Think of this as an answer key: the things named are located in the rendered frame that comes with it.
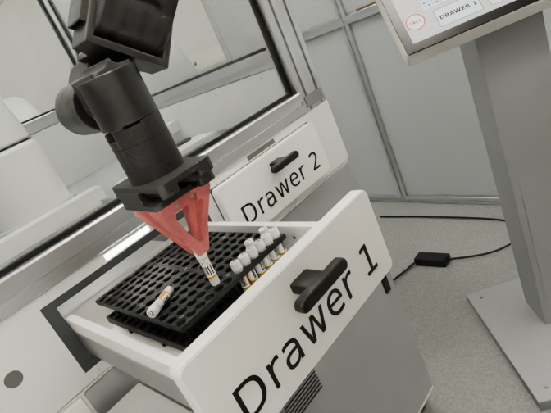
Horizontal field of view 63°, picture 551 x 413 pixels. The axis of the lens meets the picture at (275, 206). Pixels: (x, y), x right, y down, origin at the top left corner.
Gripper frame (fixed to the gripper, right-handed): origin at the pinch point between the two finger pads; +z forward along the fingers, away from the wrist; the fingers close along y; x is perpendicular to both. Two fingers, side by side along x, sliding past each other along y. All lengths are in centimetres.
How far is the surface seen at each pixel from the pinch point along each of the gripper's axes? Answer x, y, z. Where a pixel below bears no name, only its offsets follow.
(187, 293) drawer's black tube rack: 2.1, 3.9, 5.7
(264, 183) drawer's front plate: -28.7, 21.6, 8.4
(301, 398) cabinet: -15, 21, 50
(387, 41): -173, 78, 14
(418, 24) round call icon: -77, 10, -4
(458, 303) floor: -98, 33, 98
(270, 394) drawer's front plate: 6.2, -11.4, 11.0
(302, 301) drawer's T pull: 0.8, -14.5, 3.9
